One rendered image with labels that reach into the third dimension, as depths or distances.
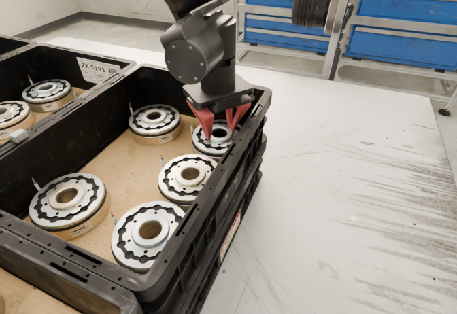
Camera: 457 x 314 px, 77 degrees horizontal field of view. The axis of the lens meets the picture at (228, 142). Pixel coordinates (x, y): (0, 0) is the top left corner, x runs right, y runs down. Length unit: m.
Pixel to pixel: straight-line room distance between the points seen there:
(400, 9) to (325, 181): 1.76
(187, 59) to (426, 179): 0.63
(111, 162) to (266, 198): 0.33
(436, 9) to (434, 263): 1.89
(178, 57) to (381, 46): 2.10
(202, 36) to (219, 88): 0.10
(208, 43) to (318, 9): 0.93
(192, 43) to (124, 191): 0.27
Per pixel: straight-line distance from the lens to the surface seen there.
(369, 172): 0.76
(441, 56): 2.46
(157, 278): 0.29
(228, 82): 0.45
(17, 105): 0.76
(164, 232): 0.39
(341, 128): 0.88
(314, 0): 1.26
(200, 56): 0.35
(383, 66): 2.42
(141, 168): 0.53
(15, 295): 0.47
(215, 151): 0.50
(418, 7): 2.33
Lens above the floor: 1.19
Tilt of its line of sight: 40 degrees down
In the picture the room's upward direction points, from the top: straight up
